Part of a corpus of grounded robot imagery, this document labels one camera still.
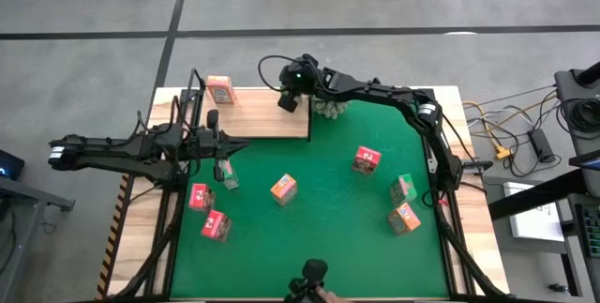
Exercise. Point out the red Froot Loops cereal box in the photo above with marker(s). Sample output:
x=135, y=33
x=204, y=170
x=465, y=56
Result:
x=201, y=197
x=215, y=225
x=366, y=158

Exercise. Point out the black diagonal bar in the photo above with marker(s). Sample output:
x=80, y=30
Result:
x=539, y=195

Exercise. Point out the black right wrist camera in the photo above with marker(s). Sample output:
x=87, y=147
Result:
x=288, y=102

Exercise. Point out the green plant in white pot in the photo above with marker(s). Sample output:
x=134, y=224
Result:
x=328, y=110

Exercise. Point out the yellow black hazard tape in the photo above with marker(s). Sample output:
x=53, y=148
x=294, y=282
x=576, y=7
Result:
x=112, y=237

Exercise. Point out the green table mat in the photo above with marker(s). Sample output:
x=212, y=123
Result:
x=328, y=246

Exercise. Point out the person's hand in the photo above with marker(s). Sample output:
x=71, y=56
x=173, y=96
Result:
x=333, y=297

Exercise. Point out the black metal shelf frame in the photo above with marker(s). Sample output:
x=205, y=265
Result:
x=310, y=125

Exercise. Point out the orange Mini Wheats cereal box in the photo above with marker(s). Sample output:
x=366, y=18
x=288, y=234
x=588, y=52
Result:
x=283, y=188
x=404, y=218
x=221, y=91

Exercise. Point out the yellow power plug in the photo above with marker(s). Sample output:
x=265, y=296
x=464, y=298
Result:
x=503, y=153

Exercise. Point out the black metal table frame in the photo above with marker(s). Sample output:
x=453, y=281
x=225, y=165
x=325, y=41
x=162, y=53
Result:
x=169, y=237

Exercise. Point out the white board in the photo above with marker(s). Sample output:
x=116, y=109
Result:
x=534, y=223

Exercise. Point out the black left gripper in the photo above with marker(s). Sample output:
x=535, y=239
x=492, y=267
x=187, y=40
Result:
x=206, y=146

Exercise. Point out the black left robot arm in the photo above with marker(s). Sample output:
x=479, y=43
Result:
x=117, y=153

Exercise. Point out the wooden shelf board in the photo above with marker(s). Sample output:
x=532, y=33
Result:
x=262, y=120

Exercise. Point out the grey desk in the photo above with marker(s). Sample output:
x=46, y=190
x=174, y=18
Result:
x=28, y=195

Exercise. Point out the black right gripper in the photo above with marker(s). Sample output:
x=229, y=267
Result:
x=300, y=75

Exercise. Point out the grey equipment stand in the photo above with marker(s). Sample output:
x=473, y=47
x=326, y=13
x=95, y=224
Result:
x=567, y=82

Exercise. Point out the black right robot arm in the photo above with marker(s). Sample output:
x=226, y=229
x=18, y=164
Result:
x=384, y=92

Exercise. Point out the keyboard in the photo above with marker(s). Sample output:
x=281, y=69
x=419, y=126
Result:
x=590, y=232

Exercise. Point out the green Apple Jacks cereal box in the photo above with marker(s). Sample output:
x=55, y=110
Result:
x=230, y=177
x=403, y=189

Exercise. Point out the black device with blue light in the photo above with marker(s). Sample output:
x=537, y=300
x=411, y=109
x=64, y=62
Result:
x=9, y=164

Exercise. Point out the small black floor object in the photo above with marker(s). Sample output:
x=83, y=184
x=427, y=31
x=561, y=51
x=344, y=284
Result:
x=558, y=288

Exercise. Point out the black power adapter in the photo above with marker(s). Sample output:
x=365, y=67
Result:
x=541, y=146

